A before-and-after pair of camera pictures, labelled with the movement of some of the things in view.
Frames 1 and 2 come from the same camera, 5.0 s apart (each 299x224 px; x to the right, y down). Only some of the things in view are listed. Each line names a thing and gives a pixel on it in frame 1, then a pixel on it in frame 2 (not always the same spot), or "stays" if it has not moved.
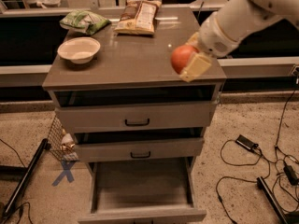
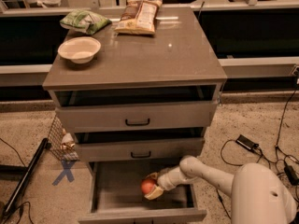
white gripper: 211,37 -> 165,180
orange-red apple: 181,56 -> 147,186
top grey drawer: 139,117 stays
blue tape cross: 66,164 stays
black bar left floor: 8,207 stays
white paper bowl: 80,49 stays
